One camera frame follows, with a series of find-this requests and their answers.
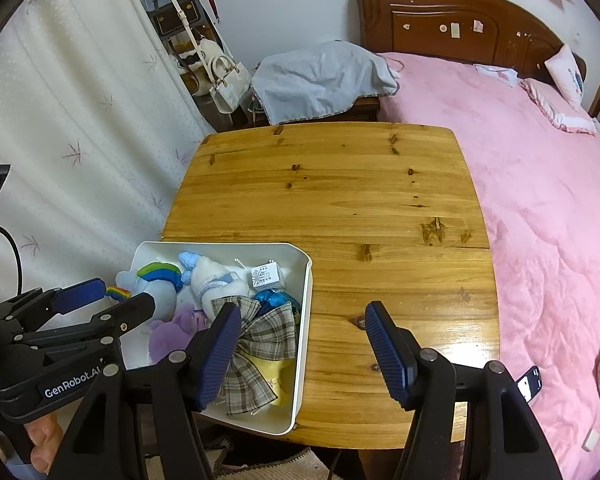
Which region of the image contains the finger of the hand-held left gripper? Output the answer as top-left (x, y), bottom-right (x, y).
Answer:
top-left (0, 276), bottom-right (108, 332)
top-left (12, 292), bottom-right (157, 357)

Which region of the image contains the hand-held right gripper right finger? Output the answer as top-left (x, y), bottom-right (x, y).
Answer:
top-left (364, 301), bottom-right (563, 480)

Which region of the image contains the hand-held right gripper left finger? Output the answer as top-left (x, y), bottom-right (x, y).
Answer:
top-left (54, 301), bottom-right (243, 480)

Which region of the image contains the blue rainbow unicorn plush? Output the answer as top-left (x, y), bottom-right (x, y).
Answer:
top-left (106, 260), bottom-right (186, 323)

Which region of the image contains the white plastic bin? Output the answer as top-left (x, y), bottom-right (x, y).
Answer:
top-left (115, 241), bottom-right (313, 436)

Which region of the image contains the blue shoulder bag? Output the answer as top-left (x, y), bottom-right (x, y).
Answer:
top-left (141, 0), bottom-right (216, 56)

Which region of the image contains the person's left hand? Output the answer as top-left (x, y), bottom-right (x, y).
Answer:
top-left (22, 412), bottom-right (66, 476)

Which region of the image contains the plaid fabric bow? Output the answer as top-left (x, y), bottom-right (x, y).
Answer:
top-left (210, 296), bottom-right (301, 418)

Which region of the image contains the purple plush toy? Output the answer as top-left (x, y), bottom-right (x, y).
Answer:
top-left (147, 307), bottom-right (216, 366)

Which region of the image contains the shiny blue item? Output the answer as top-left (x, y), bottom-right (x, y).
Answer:
top-left (254, 287), bottom-right (301, 313)

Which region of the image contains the white blue plush toy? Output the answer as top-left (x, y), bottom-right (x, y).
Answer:
top-left (179, 251), bottom-right (251, 316)

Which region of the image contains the small white box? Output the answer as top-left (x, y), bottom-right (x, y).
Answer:
top-left (250, 261), bottom-right (285, 288)

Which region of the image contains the black smartphone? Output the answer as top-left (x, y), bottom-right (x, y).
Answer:
top-left (514, 366), bottom-right (543, 403)

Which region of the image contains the white patterned curtain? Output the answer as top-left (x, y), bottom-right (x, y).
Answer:
top-left (0, 0), bottom-right (217, 301)

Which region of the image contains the pink blanket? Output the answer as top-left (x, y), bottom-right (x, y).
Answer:
top-left (377, 51), bottom-right (600, 480)

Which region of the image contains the white handbag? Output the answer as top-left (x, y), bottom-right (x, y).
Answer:
top-left (209, 55), bottom-right (252, 114)

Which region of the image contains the fluffy white brown bag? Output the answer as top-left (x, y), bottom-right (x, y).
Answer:
top-left (172, 37), bottom-right (223, 97)

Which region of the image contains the grey cloth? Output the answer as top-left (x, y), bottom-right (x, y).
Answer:
top-left (251, 40), bottom-right (401, 126)

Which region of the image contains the pink ruffled pillow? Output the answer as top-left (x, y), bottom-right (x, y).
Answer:
top-left (520, 77), bottom-right (598, 135)

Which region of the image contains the white printed pillow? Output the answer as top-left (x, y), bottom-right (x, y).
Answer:
top-left (545, 44), bottom-right (585, 111)

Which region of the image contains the brown wooden headboard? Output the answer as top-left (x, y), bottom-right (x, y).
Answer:
top-left (352, 0), bottom-right (600, 118)

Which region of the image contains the black cable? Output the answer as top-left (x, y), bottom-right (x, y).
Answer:
top-left (0, 225), bottom-right (23, 296)

